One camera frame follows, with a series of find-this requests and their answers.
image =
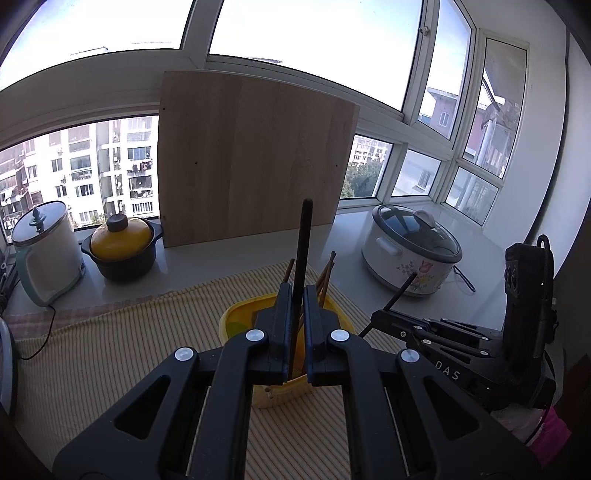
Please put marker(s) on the black tripod stand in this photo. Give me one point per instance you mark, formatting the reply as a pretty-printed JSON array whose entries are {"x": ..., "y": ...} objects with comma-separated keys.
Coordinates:
[{"x": 4, "y": 290}]

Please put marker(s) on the teal electric cooker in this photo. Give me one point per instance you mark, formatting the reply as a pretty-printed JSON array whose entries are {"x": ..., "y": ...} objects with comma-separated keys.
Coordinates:
[{"x": 46, "y": 267}]

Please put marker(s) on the striped tablecloth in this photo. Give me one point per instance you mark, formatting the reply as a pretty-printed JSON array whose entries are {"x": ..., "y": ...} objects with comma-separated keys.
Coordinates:
[{"x": 138, "y": 346}]

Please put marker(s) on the green plastic spoon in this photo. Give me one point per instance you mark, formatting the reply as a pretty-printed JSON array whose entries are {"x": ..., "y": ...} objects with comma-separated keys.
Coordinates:
[{"x": 235, "y": 328}]

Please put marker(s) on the white window frame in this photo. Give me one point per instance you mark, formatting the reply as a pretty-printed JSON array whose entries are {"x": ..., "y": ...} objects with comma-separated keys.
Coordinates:
[{"x": 196, "y": 41}]

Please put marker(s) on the white floral rice cooker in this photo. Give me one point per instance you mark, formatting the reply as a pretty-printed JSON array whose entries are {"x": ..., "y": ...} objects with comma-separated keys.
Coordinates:
[{"x": 406, "y": 267}]

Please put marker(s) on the apartment buildings outside window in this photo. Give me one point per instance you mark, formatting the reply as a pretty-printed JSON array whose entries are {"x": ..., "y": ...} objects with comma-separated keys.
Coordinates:
[{"x": 92, "y": 161}]

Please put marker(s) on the person's right forearm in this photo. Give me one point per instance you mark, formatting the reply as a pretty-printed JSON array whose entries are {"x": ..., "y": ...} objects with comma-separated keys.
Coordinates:
[{"x": 551, "y": 438}]

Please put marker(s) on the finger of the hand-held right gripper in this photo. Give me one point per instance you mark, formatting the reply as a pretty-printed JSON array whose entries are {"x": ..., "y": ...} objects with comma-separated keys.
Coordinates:
[
  {"x": 434, "y": 325},
  {"x": 415, "y": 340}
]

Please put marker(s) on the black clay pot yellow lid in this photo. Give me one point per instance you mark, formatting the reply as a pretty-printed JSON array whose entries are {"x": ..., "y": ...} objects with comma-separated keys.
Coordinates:
[{"x": 124, "y": 265}]

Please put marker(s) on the yellow plastic container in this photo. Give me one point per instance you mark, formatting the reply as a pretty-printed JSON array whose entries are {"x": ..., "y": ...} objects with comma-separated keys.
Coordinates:
[{"x": 286, "y": 394}]

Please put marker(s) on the checked cloth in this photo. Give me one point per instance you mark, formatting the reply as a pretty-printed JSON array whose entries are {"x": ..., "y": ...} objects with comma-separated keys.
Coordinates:
[{"x": 92, "y": 316}]

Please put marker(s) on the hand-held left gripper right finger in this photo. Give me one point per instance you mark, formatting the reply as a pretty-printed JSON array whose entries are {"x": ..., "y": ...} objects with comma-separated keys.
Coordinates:
[{"x": 311, "y": 332}]

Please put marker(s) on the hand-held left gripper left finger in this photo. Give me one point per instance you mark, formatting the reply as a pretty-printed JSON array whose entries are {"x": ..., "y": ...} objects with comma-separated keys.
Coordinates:
[{"x": 285, "y": 323}]

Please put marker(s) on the large light wooden board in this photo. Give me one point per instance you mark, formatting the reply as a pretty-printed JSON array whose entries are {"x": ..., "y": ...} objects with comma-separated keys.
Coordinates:
[{"x": 254, "y": 161}]

